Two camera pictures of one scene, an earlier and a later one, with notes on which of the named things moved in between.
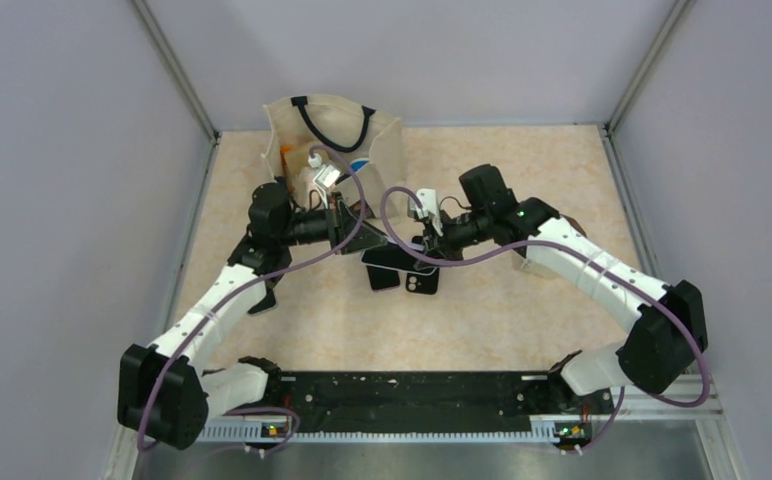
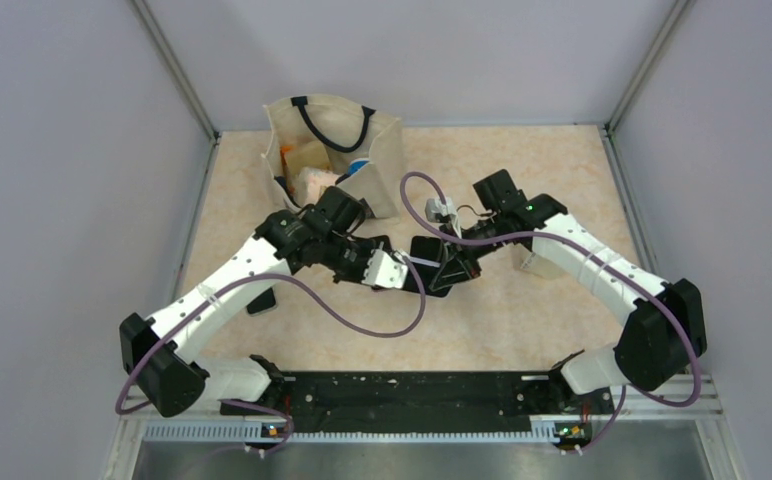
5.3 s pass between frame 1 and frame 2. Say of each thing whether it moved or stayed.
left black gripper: moved
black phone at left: stayed
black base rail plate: stayed
